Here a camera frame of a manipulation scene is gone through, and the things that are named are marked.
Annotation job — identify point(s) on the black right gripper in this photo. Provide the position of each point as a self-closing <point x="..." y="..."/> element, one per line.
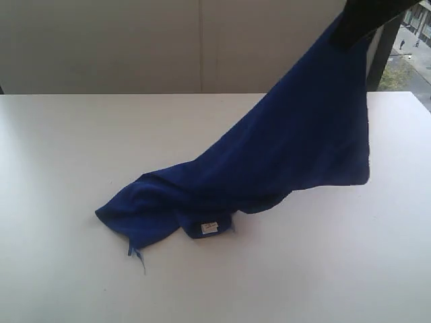
<point x="359" y="18"/>

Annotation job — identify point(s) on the blue towel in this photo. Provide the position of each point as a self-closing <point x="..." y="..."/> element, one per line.
<point x="310" y="129"/>

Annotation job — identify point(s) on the dark window frame post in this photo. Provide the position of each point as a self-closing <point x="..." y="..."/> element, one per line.
<point x="379" y="51"/>

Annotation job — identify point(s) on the white printed label sticker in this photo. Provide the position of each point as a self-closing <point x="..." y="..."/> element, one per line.
<point x="209" y="228"/>

